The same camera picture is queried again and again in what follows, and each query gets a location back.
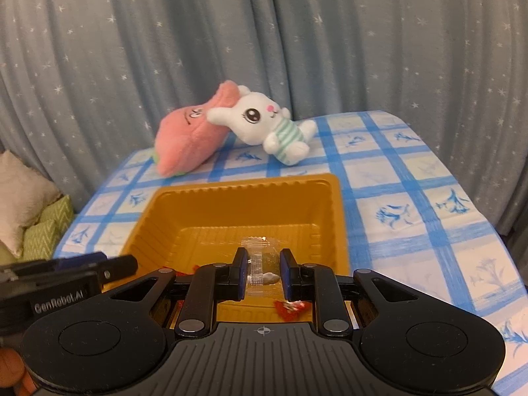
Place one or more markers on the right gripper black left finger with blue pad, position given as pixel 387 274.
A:
pixel 210 285

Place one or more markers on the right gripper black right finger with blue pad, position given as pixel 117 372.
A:
pixel 318 285

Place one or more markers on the small red candy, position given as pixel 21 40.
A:
pixel 290 311

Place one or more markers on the clear dark snack packet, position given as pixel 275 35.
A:
pixel 263 276

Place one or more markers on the large red snack packet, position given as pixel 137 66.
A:
pixel 173 298

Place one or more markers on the person's left hand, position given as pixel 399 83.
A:
pixel 14 377

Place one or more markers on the light green sofa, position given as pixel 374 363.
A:
pixel 6 257

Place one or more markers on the green chevron cushion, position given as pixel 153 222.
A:
pixel 41 239

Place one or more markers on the orange plastic tray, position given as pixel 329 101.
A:
pixel 186 227

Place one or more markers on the beige cushion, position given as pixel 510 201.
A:
pixel 25 193

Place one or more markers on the blue checked tablecloth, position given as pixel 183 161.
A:
pixel 406 217

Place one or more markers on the pink plush toy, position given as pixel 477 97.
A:
pixel 186 139

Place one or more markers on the white bunny plush toy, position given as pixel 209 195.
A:
pixel 258 120

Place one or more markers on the grey star curtain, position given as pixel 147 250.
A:
pixel 86 82

